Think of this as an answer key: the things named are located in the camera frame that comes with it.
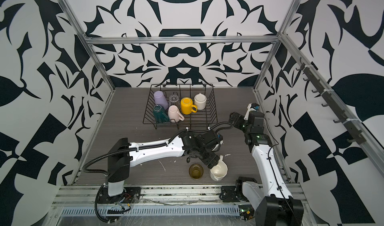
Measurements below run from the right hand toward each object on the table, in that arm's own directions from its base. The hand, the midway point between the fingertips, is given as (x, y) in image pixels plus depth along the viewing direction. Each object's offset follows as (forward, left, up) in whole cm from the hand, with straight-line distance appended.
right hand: (239, 115), depth 80 cm
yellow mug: (+14, +29, -9) cm, 33 cm away
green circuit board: (-41, 0, -21) cm, 46 cm away
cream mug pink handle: (+7, +37, -10) cm, 39 cm away
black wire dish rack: (+12, +15, -18) cm, 26 cm away
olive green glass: (-22, +24, -20) cm, 38 cm away
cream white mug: (-23, +11, -19) cm, 32 cm away
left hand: (-20, +14, -7) cm, 25 cm away
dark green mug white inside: (+9, +45, -10) cm, 47 cm away
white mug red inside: (+19, +20, -9) cm, 29 cm away
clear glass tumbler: (+19, +37, -8) cm, 42 cm away
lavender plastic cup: (+18, +46, -6) cm, 49 cm away
